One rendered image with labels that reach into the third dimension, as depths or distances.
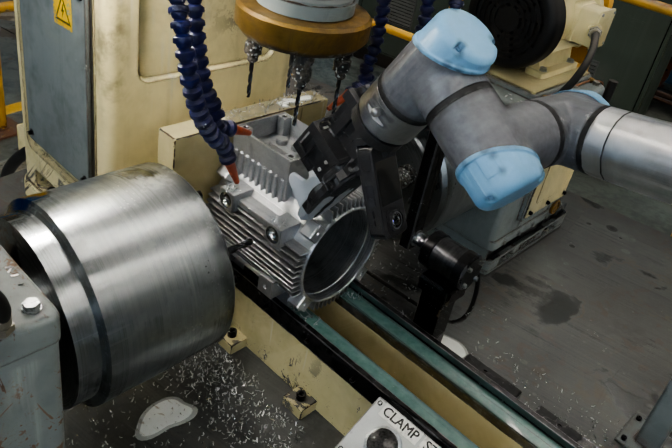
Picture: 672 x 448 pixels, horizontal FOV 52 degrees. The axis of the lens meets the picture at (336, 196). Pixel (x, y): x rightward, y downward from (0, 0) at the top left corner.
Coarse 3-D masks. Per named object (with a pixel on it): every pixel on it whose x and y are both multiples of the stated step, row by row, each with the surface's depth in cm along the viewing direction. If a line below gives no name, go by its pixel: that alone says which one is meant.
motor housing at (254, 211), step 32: (256, 192) 98; (352, 192) 95; (224, 224) 100; (256, 224) 96; (320, 224) 92; (352, 224) 106; (256, 256) 97; (288, 256) 93; (320, 256) 108; (352, 256) 106; (288, 288) 94; (320, 288) 103
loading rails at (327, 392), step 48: (240, 288) 106; (240, 336) 108; (288, 336) 101; (336, 336) 98; (384, 336) 101; (432, 336) 100; (288, 384) 104; (336, 384) 96; (384, 384) 92; (432, 384) 97; (480, 384) 95; (432, 432) 85; (480, 432) 93; (528, 432) 89
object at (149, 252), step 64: (64, 192) 75; (128, 192) 76; (192, 192) 79; (64, 256) 69; (128, 256) 71; (192, 256) 76; (64, 320) 67; (128, 320) 70; (192, 320) 76; (64, 384) 73; (128, 384) 75
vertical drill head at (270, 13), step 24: (240, 0) 86; (264, 0) 85; (288, 0) 83; (312, 0) 84; (336, 0) 86; (240, 24) 86; (264, 24) 83; (288, 24) 82; (312, 24) 83; (336, 24) 85; (360, 24) 86; (288, 48) 83; (312, 48) 83; (336, 48) 84; (360, 48) 89; (288, 72) 100; (336, 72) 93; (336, 96) 95
